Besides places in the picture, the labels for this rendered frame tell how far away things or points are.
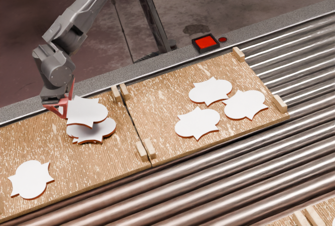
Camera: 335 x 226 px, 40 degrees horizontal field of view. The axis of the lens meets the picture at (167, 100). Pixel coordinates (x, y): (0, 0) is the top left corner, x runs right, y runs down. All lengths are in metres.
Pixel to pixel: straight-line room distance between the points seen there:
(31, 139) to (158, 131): 0.38
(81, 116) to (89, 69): 1.96
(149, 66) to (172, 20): 2.00
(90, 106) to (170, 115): 0.23
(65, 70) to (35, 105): 0.46
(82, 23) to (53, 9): 2.91
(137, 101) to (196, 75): 0.21
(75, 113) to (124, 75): 0.33
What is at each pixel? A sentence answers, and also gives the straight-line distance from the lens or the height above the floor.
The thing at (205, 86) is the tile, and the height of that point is 0.95.
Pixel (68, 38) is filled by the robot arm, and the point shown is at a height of 1.26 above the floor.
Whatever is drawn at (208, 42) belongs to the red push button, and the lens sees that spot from 1.65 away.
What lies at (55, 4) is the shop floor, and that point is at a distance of 4.18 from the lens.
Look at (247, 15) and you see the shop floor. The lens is 3.53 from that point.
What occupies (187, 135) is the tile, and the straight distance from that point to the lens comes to 1.29.
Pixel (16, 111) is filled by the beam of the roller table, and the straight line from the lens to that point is 1.59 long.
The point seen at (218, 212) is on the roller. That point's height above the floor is 0.91.
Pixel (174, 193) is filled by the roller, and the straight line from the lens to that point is 1.21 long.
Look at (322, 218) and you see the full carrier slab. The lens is 1.13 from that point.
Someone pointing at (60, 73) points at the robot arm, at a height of 1.22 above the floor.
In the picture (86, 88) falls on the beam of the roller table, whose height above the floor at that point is 0.92.
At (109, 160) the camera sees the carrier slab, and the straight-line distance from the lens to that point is 1.29.
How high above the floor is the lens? 1.87
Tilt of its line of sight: 41 degrees down
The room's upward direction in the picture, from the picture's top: 11 degrees counter-clockwise
